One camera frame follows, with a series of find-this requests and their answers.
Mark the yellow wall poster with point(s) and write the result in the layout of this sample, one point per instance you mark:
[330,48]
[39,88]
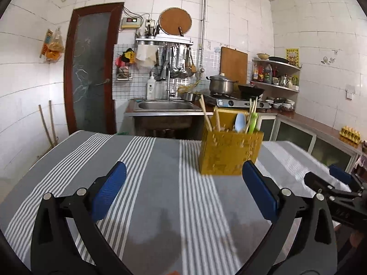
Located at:
[292,55]

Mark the light blue plastic spoon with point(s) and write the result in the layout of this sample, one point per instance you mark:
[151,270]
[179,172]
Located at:
[240,122]

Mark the wall control box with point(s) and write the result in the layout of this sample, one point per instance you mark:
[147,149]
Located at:
[131,22]

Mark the steel cooking pot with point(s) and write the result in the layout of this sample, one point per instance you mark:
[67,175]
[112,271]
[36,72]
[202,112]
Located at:
[220,84]

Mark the green plastic utensil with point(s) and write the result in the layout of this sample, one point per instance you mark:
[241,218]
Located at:
[252,122]

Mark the grey striped tablecloth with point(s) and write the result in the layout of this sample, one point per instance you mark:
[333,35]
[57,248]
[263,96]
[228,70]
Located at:
[167,218]

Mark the brown framed glass door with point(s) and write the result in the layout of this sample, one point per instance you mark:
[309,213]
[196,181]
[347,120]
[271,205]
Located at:
[88,68]

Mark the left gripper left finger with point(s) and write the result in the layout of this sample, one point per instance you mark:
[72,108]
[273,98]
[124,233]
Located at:
[53,250]

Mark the kitchen faucet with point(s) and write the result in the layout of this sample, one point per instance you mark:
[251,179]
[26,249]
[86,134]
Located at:
[167,67]

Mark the yellow plastic utensil holder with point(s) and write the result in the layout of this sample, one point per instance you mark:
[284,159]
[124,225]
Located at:
[223,153]

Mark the white soap bottle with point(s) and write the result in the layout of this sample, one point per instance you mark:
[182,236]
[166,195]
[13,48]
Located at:
[150,87]

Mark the black wok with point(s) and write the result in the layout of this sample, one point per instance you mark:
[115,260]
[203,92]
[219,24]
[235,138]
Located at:
[250,91]

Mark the round wooden board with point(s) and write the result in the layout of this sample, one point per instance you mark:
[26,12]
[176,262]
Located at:
[175,21]

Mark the gas stove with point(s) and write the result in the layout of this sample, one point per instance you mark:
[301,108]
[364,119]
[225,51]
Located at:
[232,102]

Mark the wooden stick by wall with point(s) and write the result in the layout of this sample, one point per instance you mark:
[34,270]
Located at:
[48,134]
[54,136]

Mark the corner shelf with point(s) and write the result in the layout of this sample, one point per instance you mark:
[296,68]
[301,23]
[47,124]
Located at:
[276,74]

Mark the rectangular wooden cutting board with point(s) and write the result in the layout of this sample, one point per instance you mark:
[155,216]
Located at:
[233,64]

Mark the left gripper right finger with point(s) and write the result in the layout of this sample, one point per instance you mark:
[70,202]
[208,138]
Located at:
[301,238]

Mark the wall utensil rack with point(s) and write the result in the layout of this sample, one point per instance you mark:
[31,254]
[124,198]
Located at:
[160,41]

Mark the hanging plastic bag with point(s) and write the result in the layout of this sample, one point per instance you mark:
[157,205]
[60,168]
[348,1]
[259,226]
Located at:
[55,48]

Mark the yellow egg tray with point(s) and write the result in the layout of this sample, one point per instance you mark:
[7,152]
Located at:
[350,134]

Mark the person hand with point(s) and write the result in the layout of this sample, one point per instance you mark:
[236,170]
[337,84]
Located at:
[349,235]

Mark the steel sink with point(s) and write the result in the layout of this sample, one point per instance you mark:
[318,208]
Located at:
[166,106]

